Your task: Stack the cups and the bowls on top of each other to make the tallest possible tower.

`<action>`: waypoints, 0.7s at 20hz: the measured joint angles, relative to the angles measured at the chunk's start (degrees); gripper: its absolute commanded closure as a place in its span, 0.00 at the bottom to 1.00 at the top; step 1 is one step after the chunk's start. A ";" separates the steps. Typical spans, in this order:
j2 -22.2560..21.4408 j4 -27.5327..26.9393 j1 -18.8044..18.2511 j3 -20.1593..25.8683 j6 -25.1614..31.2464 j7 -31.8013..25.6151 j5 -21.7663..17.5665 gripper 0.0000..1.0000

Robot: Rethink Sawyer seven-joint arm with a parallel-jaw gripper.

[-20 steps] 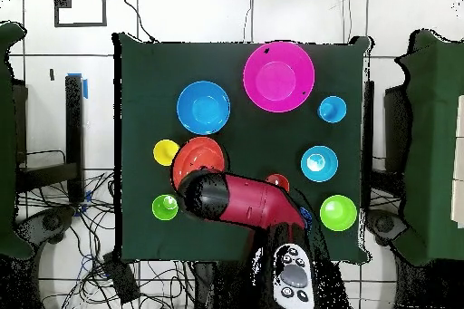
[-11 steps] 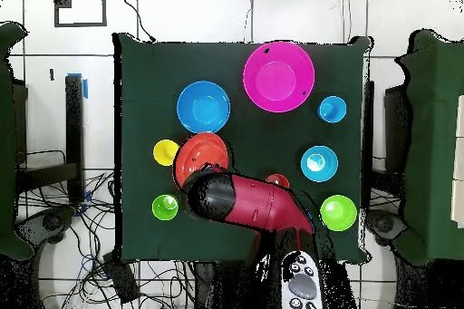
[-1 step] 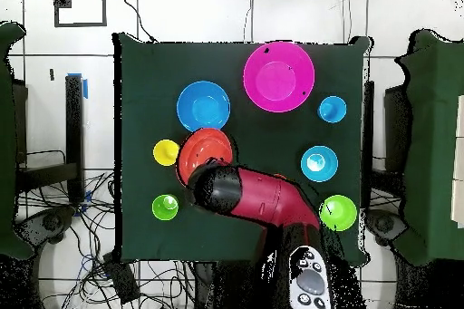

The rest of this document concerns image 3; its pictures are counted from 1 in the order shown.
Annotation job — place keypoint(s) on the blue tape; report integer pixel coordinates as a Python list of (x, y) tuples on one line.
[(85, 88)]

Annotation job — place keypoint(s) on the green cup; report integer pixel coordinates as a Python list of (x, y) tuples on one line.
[(165, 206)]

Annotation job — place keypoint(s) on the large pink bowl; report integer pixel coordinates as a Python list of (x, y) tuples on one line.
[(279, 77)]

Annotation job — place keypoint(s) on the black square floor frame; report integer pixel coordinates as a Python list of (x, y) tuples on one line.
[(80, 24)]

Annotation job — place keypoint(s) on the black bench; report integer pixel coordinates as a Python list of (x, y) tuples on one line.
[(74, 135)]

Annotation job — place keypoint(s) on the yellow cup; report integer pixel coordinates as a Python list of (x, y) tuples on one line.
[(166, 152)]

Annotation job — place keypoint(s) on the light blue cup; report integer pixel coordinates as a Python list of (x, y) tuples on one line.
[(332, 109)]

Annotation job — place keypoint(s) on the black box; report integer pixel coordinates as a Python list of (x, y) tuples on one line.
[(121, 278)]

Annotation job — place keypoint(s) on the large orange bowl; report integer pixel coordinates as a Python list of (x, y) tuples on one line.
[(199, 146)]

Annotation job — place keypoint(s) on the large blue bowl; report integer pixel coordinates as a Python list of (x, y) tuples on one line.
[(203, 104)]

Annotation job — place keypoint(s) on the dark green tablecloth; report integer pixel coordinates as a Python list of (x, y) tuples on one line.
[(152, 106)]

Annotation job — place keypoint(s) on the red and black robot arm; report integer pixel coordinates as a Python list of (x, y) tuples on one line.
[(268, 196)]

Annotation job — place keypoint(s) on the black office chair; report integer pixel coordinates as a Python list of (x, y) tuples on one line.
[(384, 225), (47, 222)]

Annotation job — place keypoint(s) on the light blue ribbed bowl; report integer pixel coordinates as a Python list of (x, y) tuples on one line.
[(319, 164)]

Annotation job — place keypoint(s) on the green ribbed bowl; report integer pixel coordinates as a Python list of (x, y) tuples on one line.
[(340, 213)]

